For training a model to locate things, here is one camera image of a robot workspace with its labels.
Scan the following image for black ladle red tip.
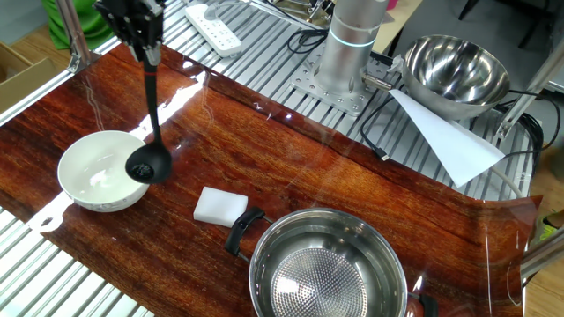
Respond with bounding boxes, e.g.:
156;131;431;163
124;60;174;186

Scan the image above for green cloth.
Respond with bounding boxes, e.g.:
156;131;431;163
41;0;115;50

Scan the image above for yellow green sneaker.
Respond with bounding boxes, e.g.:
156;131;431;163
535;209;564;242

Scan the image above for stainless steel pot black handles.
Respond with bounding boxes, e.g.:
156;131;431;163
224;206;440;317

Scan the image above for white power strip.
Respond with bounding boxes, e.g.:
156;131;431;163
184;3;243;58

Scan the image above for white ceramic bowl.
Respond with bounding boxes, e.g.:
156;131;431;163
56;129;153;213

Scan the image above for silver cable connector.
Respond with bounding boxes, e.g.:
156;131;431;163
360;72;394;92

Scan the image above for red brown woodgrain mat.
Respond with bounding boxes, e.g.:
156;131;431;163
0;31;544;317

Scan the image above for black camera cable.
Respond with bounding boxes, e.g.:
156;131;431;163
285;24;330;57

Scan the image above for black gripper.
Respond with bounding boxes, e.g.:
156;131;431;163
93;0;167;68

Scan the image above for aluminium frame post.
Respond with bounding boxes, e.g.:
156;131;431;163
495;41;564;140
55;0;94;74
519;228;564;283

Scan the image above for aluminium frame rail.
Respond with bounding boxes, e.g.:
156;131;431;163
0;68;78;128

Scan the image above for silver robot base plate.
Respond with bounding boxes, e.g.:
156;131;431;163
289;43;385;118

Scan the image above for stainless steel mixing bowl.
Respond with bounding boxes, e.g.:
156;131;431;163
401;34;512;121

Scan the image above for black cable bundle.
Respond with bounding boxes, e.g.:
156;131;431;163
493;87;561;177

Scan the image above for black usb cable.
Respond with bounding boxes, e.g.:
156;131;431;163
360;94;397;162

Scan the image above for white thick cable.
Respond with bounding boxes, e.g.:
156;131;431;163
491;165;525;199

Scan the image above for white sponge block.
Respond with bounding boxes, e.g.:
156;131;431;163
193;186;249;229

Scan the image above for open cardboard box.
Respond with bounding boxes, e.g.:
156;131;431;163
0;41;63;114

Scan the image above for beige wooden board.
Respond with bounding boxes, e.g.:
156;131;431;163
373;0;424;55

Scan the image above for white paper sheet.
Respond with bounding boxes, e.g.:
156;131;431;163
390;89;507;188

